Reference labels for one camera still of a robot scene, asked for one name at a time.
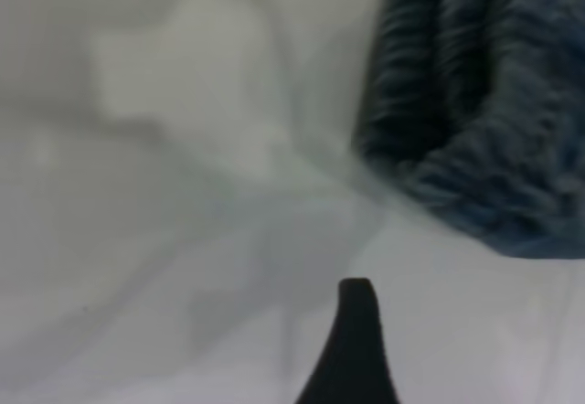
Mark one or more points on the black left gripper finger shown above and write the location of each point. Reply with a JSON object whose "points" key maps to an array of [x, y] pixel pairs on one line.
{"points": [[356, 358]]}

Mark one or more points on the blue denim jeans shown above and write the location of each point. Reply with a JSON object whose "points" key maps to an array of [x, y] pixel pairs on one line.
{"points": [[493, 102]]}

